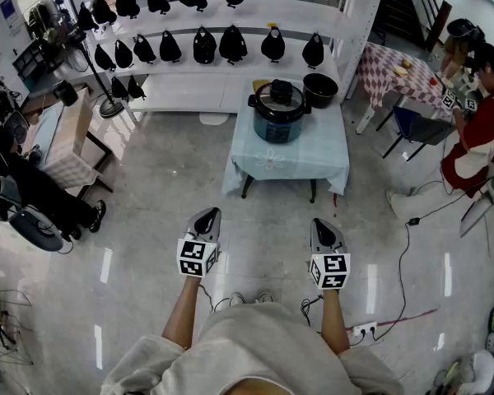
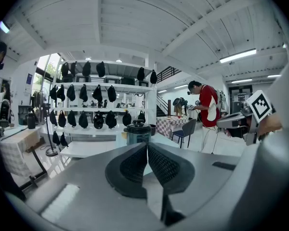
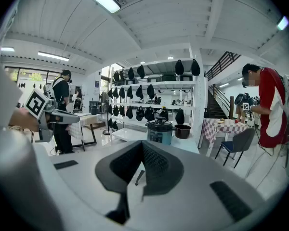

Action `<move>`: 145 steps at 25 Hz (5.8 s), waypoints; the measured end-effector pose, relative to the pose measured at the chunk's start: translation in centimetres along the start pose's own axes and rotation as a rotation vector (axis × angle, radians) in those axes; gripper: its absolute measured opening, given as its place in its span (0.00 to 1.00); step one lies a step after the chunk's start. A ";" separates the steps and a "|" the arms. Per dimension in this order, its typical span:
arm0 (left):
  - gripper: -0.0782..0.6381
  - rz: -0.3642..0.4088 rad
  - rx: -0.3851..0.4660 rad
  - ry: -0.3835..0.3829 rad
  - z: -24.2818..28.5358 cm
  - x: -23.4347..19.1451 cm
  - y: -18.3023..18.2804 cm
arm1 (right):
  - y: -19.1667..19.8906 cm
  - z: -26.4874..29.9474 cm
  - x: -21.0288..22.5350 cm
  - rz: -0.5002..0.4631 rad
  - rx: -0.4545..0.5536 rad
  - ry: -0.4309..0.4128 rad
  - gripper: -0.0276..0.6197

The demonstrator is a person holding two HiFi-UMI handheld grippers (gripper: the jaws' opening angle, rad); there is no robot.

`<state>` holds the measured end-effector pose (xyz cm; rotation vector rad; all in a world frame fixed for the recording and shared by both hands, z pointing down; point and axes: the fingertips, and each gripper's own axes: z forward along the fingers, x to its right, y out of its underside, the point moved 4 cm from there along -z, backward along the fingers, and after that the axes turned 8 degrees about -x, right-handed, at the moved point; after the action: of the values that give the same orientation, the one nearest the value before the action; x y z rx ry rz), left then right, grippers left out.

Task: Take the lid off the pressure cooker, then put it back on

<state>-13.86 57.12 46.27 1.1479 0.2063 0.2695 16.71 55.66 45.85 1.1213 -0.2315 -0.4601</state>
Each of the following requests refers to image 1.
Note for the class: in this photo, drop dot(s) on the black-legged small table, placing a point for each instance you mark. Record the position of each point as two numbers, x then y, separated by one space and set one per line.
247 185

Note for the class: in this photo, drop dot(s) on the wooden table with cloth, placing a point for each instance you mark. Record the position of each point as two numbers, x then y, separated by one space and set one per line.
72 138

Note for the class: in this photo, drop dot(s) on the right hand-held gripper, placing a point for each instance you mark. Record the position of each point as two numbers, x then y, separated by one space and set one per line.
333 270

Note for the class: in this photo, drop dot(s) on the person's beige shirt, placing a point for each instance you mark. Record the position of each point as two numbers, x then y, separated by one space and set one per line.
251 344

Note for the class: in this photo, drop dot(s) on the black cylindrical container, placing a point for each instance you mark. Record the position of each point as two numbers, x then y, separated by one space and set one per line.
66 94

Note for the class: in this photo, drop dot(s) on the person's white shoe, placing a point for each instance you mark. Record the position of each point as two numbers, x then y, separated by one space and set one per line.
238 298
264 297

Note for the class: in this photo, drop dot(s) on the person's left forearm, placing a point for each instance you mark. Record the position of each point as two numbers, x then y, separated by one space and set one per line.
181 315

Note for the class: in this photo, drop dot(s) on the person's right forearm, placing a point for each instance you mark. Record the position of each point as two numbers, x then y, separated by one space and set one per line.
335 323

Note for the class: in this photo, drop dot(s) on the dark blue chair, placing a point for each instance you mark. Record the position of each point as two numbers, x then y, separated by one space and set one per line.
424 128

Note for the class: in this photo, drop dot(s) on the yellow rectangular tray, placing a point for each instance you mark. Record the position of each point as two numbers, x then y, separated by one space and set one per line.
260 85

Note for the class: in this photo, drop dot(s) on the yellow round fruit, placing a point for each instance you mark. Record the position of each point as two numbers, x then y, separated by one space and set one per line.
406 63

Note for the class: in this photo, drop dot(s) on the grey round device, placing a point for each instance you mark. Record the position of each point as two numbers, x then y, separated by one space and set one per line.
37 230

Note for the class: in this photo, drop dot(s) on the white shelf unit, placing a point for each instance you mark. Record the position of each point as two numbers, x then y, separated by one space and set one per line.
271 8

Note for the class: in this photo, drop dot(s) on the steel black pressure cooker lid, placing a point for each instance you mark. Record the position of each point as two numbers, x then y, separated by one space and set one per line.
267 105

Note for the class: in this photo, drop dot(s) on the checkered cloth table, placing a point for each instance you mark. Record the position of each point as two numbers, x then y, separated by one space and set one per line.
378 72

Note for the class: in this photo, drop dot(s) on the white power strip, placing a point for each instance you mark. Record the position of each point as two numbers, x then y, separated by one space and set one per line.
364 328

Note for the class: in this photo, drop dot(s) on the black standing floor fan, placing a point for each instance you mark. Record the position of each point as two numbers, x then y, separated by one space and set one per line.
112 108

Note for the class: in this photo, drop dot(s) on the white rounded object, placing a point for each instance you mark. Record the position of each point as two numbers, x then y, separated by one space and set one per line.
477 368

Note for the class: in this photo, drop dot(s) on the grey chair base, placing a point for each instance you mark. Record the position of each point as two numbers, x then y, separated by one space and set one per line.
477 212

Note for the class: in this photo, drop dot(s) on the black pressure cooker body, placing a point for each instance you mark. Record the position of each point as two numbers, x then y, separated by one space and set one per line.
278 132

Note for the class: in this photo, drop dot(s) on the small table with blue cloth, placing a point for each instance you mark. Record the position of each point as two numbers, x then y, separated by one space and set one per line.
288 159

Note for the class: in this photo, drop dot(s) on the dark shelf cabinet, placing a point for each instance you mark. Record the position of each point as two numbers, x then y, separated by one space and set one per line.
29 66

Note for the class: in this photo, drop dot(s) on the dark staircase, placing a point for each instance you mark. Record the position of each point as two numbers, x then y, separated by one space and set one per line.
399 2

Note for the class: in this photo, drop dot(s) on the black inner pot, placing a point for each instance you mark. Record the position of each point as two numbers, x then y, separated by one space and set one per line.
321 91

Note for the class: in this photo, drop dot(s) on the pale bread slice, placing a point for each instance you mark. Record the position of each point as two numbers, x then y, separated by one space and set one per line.
400 71

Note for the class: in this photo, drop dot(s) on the blue wall poster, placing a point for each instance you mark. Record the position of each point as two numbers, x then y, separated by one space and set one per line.
7 8

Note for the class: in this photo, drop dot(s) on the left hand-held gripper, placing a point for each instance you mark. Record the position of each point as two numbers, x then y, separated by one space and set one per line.
191 257

